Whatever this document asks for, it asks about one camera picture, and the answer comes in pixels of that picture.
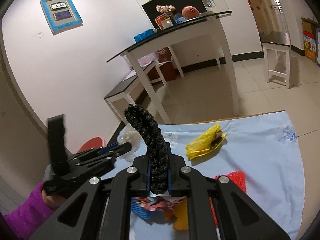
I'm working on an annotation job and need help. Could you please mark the yellow plastic bag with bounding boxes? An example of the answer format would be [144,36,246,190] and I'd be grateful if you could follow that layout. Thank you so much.
[185,124,227,160]

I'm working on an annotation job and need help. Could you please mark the colourful snack wrappers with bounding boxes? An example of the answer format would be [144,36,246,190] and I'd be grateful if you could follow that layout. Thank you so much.
[131,196,189,231]

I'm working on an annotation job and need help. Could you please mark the light blue tablecloth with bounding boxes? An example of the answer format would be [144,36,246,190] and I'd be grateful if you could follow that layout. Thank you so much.
[100,110,306,240]

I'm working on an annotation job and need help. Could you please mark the black foam mesh sleeve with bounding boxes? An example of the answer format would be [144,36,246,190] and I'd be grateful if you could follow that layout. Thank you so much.
[124,104,169,194]

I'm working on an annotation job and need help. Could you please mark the white stool black top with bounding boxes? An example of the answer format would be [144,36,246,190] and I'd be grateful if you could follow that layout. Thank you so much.
[260,31,291,89]

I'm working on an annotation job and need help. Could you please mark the red box on table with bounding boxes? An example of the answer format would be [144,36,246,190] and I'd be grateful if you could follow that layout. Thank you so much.
[155,14,168,30]

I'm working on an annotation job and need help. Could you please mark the pink flower bouquet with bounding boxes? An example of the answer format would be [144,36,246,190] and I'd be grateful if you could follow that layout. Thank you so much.
[156,5,176,18]

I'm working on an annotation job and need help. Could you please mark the white table black top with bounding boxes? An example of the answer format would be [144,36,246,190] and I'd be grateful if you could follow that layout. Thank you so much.
[108,11,239,124]

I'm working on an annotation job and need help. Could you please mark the left hand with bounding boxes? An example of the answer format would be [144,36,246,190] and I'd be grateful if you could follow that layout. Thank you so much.
[41,189,67,211]

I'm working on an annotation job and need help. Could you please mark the dark red bin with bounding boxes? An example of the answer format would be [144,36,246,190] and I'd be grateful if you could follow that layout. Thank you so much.
[150,47,177,82]

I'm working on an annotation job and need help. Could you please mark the red foam mesh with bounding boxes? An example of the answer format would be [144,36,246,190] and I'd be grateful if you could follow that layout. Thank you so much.
[209,171,247,227]

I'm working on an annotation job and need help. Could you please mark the low white bench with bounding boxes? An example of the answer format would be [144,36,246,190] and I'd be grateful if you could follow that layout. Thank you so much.
[104,60,167,124]

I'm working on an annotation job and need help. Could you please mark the purple left sleeve forearm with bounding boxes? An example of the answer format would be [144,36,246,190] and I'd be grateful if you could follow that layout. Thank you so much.
[1,182,54,239]

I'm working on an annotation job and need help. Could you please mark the blue framed wall panel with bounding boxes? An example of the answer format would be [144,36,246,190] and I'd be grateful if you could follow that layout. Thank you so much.
[40,0,83,35]

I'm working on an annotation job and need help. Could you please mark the colourful cardboard box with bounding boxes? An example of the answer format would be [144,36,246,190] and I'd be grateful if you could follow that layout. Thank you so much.
[302,18,319,63]

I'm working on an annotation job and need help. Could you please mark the pink trash bucket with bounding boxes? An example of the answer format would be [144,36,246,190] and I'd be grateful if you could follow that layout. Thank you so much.
[77,137,106,153]

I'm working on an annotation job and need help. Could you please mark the black monitor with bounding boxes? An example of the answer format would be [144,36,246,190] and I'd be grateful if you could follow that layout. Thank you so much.
[142,0,207,29]

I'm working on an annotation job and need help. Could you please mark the orange ball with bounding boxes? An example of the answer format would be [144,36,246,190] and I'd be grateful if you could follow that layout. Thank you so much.
[181,6,200,20]

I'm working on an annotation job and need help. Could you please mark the blue bag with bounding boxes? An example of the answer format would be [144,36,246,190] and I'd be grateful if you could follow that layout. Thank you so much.
[134,29,155,43]

